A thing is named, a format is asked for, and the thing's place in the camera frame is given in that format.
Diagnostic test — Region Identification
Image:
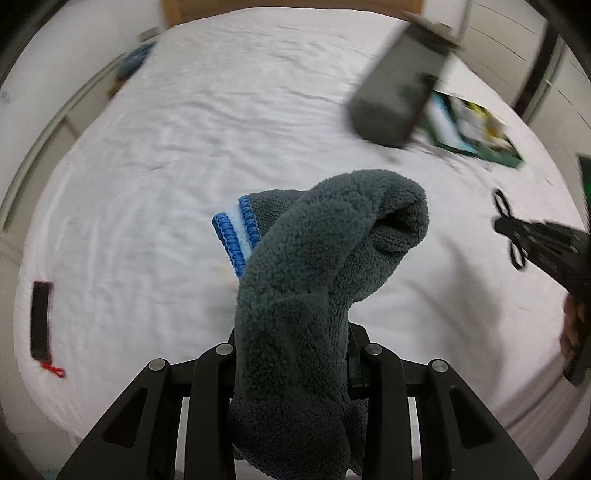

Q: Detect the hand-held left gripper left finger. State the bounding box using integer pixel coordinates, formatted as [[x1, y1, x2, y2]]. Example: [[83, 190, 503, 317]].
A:
[[58, 344, 237, 480]]

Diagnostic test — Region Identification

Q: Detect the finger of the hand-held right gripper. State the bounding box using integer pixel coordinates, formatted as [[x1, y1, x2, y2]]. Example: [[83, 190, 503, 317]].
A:
[[494, 218, 561, 278]]

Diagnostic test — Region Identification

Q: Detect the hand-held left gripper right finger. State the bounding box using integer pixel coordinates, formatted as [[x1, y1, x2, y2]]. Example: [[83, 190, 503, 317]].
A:
[[346, 323, 539, 480]]

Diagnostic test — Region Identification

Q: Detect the black hair tie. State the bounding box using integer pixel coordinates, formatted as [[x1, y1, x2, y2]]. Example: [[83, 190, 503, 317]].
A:
[[493, 189, 529, 271]]

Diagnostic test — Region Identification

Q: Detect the green tray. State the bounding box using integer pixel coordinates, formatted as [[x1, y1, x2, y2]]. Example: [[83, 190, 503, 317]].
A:
[[422, 90, 526, 168]]

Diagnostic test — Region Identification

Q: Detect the grey towel with blue trim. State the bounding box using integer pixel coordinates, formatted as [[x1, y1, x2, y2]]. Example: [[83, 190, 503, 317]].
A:
[[212, 169, 430, 480]]

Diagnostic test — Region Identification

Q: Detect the person's right hand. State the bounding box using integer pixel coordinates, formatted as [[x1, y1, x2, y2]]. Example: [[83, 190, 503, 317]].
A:
[[560, 293, 591, 365]]

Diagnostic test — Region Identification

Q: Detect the phone in red case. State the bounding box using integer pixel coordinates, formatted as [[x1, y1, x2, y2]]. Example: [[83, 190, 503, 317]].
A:
[[28, 281, 56, 361]]

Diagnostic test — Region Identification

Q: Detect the white wardrobe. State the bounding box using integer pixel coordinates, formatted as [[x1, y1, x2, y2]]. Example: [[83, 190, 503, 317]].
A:
[[455, 0, 591, 222]]

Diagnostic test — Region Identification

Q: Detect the bed with white quilt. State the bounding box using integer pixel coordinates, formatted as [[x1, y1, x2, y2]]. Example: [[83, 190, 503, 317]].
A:
[[14, 7, 585, 467]]

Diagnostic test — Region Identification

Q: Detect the grey plastic pitcher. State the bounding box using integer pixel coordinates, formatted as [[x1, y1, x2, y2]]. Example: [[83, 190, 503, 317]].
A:
[[346, 11, 465, 148]]

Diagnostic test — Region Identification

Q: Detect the wooden nightstand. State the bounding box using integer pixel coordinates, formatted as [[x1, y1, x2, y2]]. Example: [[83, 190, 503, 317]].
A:
[[108, 69, 139, 100]]

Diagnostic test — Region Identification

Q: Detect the blue knitted cloth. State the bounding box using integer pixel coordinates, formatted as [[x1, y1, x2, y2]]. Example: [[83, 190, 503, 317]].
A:
[[117, 41, 158, 81]]

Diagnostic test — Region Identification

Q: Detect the wooden headboard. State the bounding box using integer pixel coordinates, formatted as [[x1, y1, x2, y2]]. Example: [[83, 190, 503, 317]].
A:
[[161, 0, 424, 28]]

